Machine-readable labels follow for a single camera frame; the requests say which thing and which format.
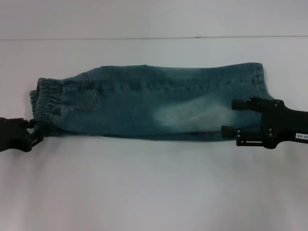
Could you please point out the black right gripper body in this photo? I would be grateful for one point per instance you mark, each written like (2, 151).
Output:
(281, 125)

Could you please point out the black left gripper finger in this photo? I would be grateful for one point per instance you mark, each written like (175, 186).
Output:
(35, 139)
(30, 123)

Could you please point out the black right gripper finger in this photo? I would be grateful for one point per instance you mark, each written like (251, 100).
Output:
(255, 104)
(250, 139)

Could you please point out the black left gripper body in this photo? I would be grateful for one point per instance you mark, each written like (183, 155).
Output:
(13, 134)

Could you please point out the blue denim shorts basketball print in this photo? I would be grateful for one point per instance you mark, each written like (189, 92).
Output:
(144, 106)

